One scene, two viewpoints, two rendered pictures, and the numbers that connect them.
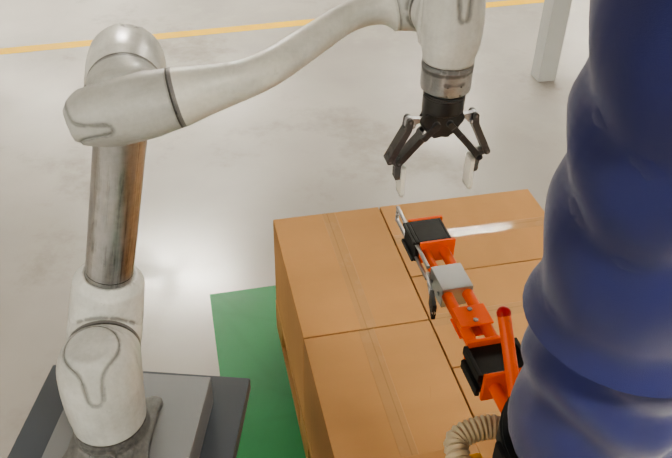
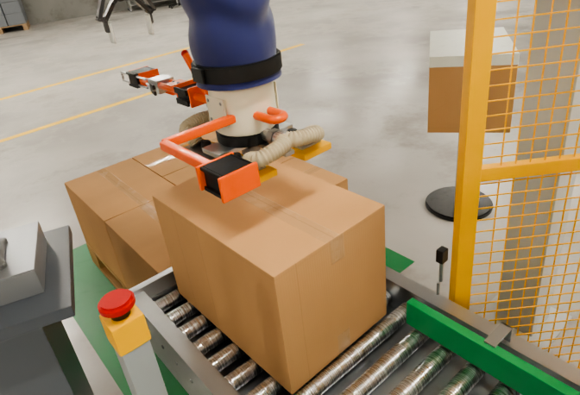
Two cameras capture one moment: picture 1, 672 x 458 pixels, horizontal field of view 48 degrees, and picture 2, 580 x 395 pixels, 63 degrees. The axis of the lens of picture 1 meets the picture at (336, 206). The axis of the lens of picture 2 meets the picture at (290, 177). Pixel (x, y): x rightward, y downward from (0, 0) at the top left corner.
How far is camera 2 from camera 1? 0.77 m
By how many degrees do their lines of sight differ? 22
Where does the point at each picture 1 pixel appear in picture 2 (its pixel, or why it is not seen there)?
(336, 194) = not seen: hidden behind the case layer
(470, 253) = not seen: hidden behind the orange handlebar
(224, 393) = (53, 235)
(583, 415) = not seen: outside the picture
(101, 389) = not seen: outside the picture
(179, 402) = (19, 236)
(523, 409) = (192, 30)
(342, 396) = (138, 234)
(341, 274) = (118, 189)
